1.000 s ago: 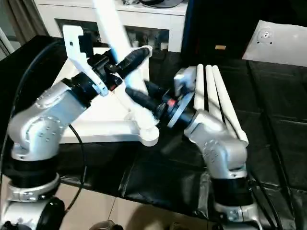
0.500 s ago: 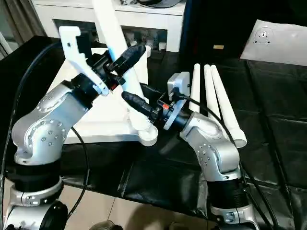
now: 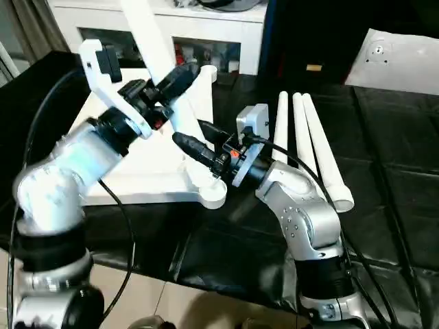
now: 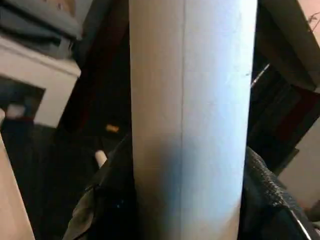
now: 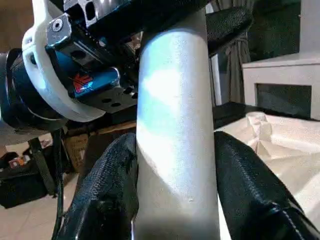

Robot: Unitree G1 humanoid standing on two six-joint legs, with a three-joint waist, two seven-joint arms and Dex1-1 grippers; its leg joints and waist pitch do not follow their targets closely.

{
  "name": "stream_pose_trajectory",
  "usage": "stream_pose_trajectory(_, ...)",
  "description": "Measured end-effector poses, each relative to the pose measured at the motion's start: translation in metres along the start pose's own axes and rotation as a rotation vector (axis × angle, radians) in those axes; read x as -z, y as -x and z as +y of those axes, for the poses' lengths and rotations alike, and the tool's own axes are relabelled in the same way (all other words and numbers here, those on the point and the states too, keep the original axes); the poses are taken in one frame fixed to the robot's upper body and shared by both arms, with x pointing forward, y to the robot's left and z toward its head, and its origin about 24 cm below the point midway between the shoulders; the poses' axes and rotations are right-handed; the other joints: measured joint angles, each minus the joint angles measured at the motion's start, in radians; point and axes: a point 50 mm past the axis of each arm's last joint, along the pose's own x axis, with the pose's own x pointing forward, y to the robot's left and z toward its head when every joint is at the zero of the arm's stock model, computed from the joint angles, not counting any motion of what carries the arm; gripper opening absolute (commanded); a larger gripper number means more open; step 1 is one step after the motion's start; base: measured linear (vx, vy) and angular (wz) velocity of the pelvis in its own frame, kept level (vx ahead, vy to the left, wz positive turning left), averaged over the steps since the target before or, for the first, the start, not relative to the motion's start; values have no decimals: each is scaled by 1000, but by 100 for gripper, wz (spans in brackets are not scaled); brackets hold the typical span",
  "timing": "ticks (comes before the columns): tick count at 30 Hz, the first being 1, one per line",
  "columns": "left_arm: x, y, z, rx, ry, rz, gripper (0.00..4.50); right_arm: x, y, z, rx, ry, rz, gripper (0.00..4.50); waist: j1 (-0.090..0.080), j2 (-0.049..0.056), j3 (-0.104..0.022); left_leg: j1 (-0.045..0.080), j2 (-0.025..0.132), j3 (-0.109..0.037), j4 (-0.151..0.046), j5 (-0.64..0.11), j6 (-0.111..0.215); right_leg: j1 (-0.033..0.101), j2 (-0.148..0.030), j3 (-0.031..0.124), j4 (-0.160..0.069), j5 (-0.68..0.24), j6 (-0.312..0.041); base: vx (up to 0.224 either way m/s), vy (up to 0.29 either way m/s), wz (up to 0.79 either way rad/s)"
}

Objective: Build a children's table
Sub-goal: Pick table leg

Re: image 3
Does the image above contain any white plastic table top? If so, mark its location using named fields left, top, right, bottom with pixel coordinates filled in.
left=78, top=64, right=228, bottom=210

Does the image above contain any white plastic table leg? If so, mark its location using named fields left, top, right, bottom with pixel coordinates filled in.
left=273, top=90, right=293, bottom=164
left=119, top=0, right=220, bottom=188
left=302, top=93, right=355, bottom=212
left=292, top=91, right=325, bottom=179

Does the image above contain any white glass-door cabinet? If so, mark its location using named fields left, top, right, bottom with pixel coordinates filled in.
left=51, top=0, right=267, bottom=76

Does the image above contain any dark grey cap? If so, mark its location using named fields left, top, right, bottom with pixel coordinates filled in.
left=197, top=0, right=263, bottom=11

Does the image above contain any beige curtain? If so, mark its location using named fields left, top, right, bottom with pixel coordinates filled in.
left=10, top=0, right=71, bottom=73

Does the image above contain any black box with gold label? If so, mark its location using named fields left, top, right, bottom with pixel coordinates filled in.
left=259, top=0, right=373, bottom=86

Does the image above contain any white panel with screw holes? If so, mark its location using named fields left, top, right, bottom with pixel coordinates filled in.
left=344, top=27, right=439, bottom=96

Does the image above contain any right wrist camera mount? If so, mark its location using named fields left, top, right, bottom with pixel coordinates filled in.
left=230, top=103, right=270, bottom=188

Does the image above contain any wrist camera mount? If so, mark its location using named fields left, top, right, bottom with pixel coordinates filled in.
left=78, top=39, right=152, bottom=141
left=230, top=103, right=270, bottom=188

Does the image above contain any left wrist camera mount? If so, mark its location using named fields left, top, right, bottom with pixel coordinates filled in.
left=78, top=39, right=152, bottom=141

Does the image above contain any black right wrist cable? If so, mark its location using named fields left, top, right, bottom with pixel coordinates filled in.
left=244, top=134, right=412, bottom=329

